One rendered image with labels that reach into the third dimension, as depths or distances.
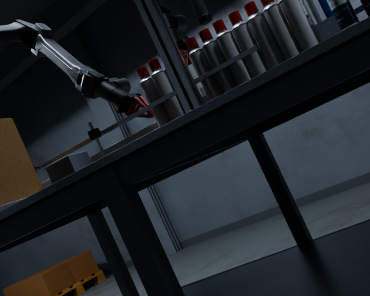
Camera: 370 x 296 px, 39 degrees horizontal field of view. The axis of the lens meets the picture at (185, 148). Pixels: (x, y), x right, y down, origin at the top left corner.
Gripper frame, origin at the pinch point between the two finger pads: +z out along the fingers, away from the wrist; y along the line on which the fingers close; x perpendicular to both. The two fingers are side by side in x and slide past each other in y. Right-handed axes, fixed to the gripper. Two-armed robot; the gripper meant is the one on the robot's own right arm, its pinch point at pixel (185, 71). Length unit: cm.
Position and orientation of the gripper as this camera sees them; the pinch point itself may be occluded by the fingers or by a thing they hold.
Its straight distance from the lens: 167.3
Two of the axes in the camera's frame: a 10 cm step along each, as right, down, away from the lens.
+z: 4.2, 9.1, -0.6
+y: -8.1, 4.0, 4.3
